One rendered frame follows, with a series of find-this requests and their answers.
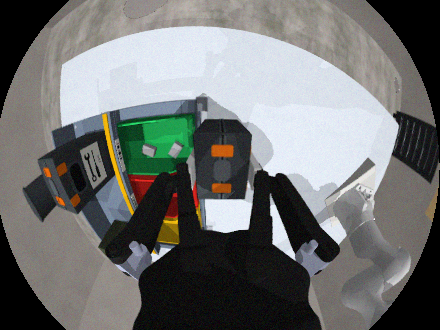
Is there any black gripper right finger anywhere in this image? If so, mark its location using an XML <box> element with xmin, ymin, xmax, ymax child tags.
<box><xmin>243</xmin><ymin>151</ymin><xmax>340</xmax><ymax>284</ymax></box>

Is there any yellow open bin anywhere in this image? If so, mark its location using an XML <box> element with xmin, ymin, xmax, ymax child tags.
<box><xmin>157</xmin><ymin>202</ymin><xmax>202</xmax><ymax>244</ymax></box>

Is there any red open bin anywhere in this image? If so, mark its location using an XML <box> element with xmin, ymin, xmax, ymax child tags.
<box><xmin>128</xmin><ymin>174</ymin><xmax>199</xmax><ymax>218</ymax></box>

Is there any yellow flat bar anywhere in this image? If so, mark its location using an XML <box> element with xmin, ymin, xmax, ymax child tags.
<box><xmin>102</xmin><ymin>114</ymin><xmax>134</xmax><ymax>215</ymax></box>

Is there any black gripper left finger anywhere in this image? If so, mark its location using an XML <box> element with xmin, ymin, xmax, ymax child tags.
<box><xmin>105</xmin><ymin>148</ymin><xmax>212</xmax><ymax>285</ymax></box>

